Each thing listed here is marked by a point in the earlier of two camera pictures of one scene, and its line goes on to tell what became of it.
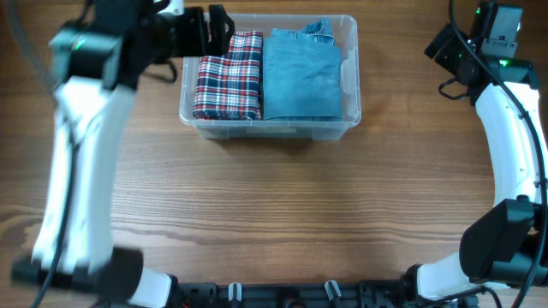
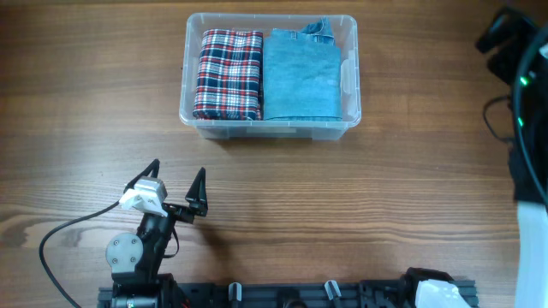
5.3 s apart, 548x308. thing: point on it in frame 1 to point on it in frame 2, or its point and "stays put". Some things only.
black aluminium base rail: [338, 294] stays put
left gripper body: [185, 34] to [159, 228]
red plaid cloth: [229, 86] stays put
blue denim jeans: [302, 74] stays put
